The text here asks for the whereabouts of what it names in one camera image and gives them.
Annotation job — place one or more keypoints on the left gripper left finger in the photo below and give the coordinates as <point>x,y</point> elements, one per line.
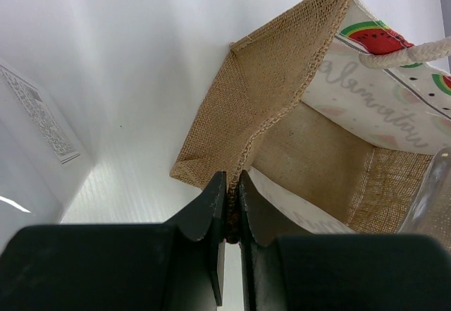
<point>196,273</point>

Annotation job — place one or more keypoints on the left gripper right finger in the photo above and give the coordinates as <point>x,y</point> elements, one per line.
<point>260,224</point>

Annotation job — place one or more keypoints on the jute watermelon canvas bag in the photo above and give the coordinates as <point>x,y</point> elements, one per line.
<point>334,115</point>

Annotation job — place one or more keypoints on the clear square bottle black label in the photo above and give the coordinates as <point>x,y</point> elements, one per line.
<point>435,184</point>

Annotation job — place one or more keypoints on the white bottle grey cap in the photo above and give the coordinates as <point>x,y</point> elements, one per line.
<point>43,163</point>

